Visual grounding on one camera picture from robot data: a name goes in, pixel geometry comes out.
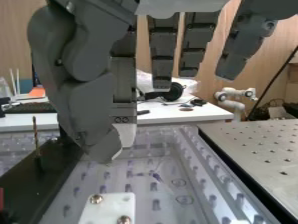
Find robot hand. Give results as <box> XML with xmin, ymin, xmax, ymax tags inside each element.
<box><xmin>26</xmin><ymin>0</ymin><xmax>298</xmax><ymax>165</ymax></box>

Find black keyboard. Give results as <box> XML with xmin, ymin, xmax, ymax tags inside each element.
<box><xmin>3</xmin><ymin>101</ymin><xmax>59</xmax><ymax>115</ymax></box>

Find black headphones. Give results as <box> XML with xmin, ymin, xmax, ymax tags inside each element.
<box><xmin>144</xmin><ymin>81</ymin><xmax>188</xmax><ymax>102</ymax></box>

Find thin stick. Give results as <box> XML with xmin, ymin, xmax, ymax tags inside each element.
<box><xmin>31</xmin><ymin>115</ymin><xmax>43</xmax><ymax>158</ymax></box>

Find white desk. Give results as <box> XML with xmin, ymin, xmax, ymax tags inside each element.
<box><xmin>0</xmin><ymin>95</ymin><xmax>236</xmax><ymax>133</ymax></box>

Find small white jointed device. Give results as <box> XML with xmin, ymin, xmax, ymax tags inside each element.
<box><xmin>213</xmin><ymin>86</ymin><xmax>260</xmax><ymax>123</ymax></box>

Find clear box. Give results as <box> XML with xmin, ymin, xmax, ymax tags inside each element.
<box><xmin>0</xmin><ymin>124</ymin><xmax>286</xmax><ymax>224</ymax></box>

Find small white square plate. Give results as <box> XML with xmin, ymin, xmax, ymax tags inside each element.
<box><xmin>78</xmin><ymin>192</ymin><xmax>137</xmax><ymax>224</ymax></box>

